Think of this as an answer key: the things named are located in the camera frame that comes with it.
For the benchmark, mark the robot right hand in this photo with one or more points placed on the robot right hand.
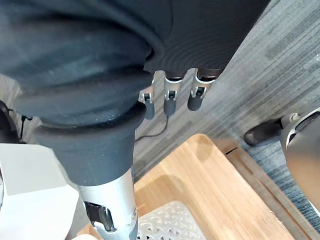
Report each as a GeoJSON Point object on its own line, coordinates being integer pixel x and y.
{"type": "Point", "coordinates": [82, 62]}

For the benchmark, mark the white bed sheet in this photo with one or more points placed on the white bed sheet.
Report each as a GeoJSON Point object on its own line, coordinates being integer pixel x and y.
{"type": "Point", "coordinates": [32, 192]}

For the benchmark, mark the white plastic laundry basket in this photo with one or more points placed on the white plastic laundry basket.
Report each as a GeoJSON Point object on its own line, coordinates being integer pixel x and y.
{"type": "Point", "coordinates": [167, 222]}

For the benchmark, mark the black tripod stand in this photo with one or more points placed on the black tripod stand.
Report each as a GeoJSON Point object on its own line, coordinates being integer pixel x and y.
{"type": "Point", "coordinates": [8, 122]}

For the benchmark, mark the robot dark foot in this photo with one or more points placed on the robot dark foot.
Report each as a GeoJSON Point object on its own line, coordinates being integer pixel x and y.
{"type": "Point", "coordinates": [263, 131]}

